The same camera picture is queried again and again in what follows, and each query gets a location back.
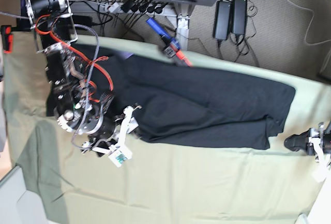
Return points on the black power adapter pair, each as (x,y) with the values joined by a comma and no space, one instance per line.
(222,20)
(239,17)

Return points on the blue orange clamp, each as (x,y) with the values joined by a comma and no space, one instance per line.
(22,25)
(172,48)

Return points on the light green table cloth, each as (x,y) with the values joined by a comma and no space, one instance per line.
(162,183)

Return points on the blue orange clamp centre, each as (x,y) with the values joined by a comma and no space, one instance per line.
(172,48)

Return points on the black power adapter pair left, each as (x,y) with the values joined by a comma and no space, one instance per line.
(222,20)

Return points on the grey plastic bin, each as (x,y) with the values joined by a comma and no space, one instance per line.
(19,205)

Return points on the black power brick left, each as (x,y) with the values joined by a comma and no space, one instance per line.
(83,20)

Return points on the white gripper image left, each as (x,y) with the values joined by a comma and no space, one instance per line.
(110,137)

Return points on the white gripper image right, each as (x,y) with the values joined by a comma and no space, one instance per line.
(313,142)

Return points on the blue orange clamp left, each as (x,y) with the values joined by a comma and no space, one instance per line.
(22,25)

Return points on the black power adapter pair right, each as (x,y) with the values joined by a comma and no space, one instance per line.
(239,17)

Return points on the aluminium frame post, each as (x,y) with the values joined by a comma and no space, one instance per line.
(179,16)

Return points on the dark navy T-shirt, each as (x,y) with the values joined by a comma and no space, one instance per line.
(192,106)

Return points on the white power strip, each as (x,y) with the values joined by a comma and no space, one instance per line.
(143,7)

